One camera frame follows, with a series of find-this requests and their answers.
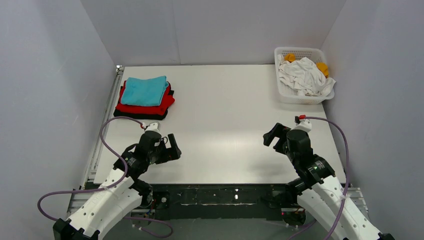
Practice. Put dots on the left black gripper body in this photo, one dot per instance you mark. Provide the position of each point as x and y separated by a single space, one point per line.
167 151

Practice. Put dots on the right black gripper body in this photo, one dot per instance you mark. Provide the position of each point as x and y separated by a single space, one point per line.
280 139

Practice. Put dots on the white t shirt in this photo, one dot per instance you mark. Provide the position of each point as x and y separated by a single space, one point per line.
304 78

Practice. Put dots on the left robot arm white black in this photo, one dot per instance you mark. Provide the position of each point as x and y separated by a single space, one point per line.
122 190

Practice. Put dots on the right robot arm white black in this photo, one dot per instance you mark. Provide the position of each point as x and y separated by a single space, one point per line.
317 189

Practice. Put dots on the white plastic basket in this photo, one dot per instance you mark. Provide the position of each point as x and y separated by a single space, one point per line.
287 95

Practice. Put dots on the folded black t shirt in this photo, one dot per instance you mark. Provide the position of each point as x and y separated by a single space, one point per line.
140 116

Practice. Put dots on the folded red t shirt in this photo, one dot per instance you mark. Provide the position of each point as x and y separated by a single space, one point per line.
166 102

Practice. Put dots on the folded cyan t shirt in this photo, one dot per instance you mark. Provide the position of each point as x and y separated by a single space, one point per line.
144 92

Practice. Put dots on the orange t shirt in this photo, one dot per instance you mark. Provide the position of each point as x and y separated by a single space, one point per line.
290 57

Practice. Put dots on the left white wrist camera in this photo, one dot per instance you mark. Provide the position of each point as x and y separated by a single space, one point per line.
153 127

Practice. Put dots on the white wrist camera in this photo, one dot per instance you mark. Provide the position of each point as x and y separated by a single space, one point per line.
302 123
153 127

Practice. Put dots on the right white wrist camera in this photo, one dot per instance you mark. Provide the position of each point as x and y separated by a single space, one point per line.
302 123

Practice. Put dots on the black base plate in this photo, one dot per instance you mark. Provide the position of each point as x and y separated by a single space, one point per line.
271 202

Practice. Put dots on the aluminium frame rail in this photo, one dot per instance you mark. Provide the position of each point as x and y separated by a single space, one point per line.
94 157

